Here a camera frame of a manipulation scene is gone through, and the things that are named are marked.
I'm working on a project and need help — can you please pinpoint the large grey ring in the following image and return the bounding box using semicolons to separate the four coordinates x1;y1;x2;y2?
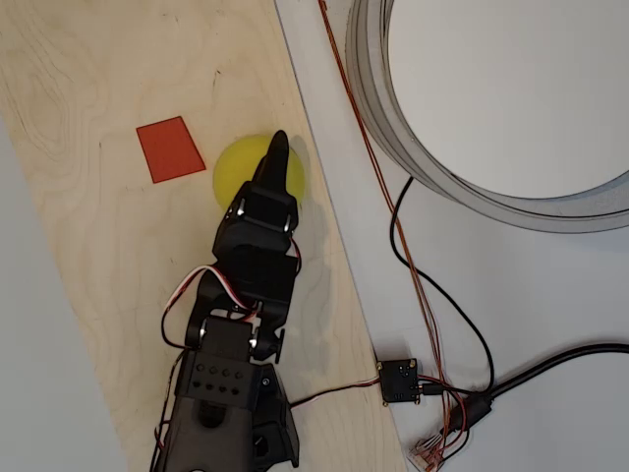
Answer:
345;0;629;235

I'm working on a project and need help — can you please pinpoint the small black controller board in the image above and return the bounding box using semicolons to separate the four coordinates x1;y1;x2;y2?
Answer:
376;358;420;407

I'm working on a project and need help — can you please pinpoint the thin copper wire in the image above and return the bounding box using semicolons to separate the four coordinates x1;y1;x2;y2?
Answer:
321;0;456;443
317;0;451;443

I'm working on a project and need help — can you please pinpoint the white plastic wire connector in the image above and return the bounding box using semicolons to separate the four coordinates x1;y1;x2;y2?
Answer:
407;437;448;471

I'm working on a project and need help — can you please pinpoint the red paper square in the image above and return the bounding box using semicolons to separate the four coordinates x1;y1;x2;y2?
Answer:
136;116;206;185

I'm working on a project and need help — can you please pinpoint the yellow round sponge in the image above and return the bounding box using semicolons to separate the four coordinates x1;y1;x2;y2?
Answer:
212;133;310;213

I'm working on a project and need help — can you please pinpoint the thin black cable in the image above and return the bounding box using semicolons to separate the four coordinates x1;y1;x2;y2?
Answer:
390;176;495;397

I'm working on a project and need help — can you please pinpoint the thick black power cable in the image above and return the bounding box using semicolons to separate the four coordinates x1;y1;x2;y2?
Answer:
449;342;629;434

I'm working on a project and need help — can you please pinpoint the light plywood board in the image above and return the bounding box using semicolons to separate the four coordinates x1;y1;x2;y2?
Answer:
0;0;409;472

